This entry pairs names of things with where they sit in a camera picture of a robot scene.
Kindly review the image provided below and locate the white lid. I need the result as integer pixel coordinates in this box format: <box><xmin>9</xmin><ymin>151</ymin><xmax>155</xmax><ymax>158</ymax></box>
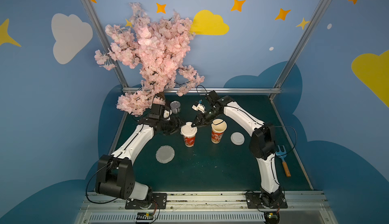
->
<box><xmin>231</xmin><ymin>132</ymin><xmax>245</xmax><ymax>146</ymax></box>
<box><xmin>180</xmin><ymin>122</ymin><xmax>198</xmax><ymax>138</ymax></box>

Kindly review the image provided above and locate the red paper cup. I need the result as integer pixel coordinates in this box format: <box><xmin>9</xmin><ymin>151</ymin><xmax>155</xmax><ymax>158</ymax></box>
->
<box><xmin>180</xmin><ymin>122</ymin><xmax>198</xmax><ymax>148</ymax></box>
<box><xmin>211</xmin><ymin>119</ymin><xmax>227</xmax><ymax>144</ymax></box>

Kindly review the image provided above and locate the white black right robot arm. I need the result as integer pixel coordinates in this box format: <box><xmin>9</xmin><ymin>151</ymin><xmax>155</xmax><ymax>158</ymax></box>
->
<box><xmin>192</xmin><ymin>90</ymin><xmax>286</xmax><ymax>207</ymax></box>

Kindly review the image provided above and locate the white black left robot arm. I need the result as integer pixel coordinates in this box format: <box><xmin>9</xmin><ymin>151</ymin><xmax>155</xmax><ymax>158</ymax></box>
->
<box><xmin>94</xmin><ymin>103</ymin><xmax>184</xmax><ymax>206</ymax></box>

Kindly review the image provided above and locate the small silver tin can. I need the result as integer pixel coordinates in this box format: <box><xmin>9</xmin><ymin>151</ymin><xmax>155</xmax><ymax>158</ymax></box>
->
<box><xmin>170</xmin><ymin>100</ymin><xmax>181</xmax><ymax>114</ymax></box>

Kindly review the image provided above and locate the translucent paper sheet left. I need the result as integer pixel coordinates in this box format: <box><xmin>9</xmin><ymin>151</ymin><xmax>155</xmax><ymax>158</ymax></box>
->
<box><xmin>156</xmin><ymin>146</ymin><xmax>175</xmax><ymax>164</ymax></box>

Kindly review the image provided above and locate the pink cherry blossom tree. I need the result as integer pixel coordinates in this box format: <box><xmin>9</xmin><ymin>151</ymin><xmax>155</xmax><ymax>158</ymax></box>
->
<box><xmin>94</xmin><ymin>3</ymin><xmax>205</xmax><ymax>117</ymax></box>

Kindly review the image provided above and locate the small green circuit board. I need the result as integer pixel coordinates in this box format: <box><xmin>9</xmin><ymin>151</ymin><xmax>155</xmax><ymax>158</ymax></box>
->
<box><xmin>135</xmin><ymin>212</ymin><xmax>155</xmax><ymax>223</ymax></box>

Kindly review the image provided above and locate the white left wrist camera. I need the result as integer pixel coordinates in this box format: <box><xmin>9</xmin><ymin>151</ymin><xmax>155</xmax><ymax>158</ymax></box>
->
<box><xmin>163</xmin><ymin>110</ymin><xmax>171</xmax><ymax>120</ymax></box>

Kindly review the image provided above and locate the aluminium frame back bar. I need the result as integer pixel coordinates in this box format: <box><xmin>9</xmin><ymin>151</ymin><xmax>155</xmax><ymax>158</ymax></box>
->
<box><xmin>122</xmin><ymin>87</ymin><xmax>282</xmax><ymax>94</ymax></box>

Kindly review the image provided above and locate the aluminium frame right post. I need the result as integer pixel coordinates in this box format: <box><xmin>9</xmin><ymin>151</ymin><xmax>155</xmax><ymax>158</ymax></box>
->
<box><xmin>269</xmin><ymin>0</ymin><xmax>332</xmax><ymax>101</ymax></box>

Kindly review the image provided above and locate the aluminium frame post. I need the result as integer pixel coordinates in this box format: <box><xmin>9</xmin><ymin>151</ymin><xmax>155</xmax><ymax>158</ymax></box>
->
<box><xmin>81</xmin><ymin>0</ymin><xmax>128</xmax><ymax>88</ymax></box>
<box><xmin>269</xmin><ymin>0</ymin><xmax>332</xmax><ymax>101</ymax></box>

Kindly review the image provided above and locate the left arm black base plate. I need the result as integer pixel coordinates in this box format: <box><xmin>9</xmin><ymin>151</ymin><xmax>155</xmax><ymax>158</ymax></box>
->
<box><xmin>125</xmin><ymin>193</ymin><xmax>167</xmax><ymax>210</ymax></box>

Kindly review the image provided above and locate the blue garden fork wooden handle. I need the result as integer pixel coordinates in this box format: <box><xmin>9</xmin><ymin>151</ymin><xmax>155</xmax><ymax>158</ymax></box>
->
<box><xmin>275</xmin><ymin>145</ymin><xmax>291</xmax><ymax>177</ymax></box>

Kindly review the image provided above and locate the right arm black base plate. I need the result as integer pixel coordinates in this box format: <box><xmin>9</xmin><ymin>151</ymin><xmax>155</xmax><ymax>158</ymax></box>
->
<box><xmin>244</xmin><ymin>190</ymin><xmax>288</xmax><ymax>209</ymax></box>

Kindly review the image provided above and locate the aluminium front rail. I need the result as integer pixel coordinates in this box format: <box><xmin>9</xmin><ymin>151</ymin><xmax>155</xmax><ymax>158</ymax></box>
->
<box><xmin>75</xmin><ymin>191</ymin><xmax>337</xmax><ymax>224</ymax></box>

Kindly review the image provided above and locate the aluminium frame left post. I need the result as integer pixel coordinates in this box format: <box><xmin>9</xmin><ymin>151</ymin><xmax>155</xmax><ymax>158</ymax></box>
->
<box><xmin>81</xmin><ymin>0</ymin><xmax>128</xmax><ymax>88</ymax></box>

